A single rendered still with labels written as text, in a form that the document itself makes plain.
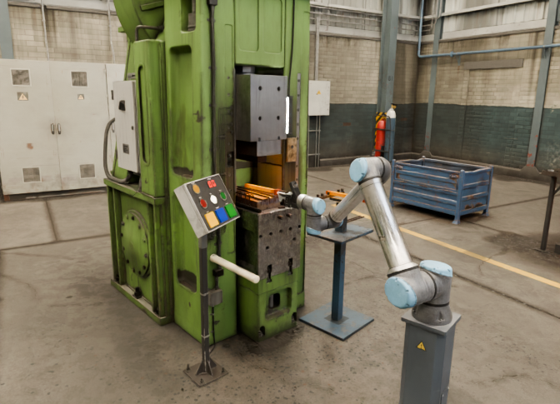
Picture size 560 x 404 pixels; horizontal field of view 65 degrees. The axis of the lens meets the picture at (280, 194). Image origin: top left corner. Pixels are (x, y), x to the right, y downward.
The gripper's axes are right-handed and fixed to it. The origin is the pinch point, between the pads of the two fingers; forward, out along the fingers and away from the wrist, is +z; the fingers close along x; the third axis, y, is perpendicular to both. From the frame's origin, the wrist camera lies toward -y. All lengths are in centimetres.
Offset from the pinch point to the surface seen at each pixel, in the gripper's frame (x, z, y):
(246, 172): 16, 56, -3
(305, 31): 41, 24, -103
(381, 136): 648, 386, 28
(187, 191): -72, -11, -12
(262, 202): -7.4, 7.5, 7.3
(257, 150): -11.9, 7.9, -26.5
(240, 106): -18, 18, -53
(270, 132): -1.9, 8.0, -36.9
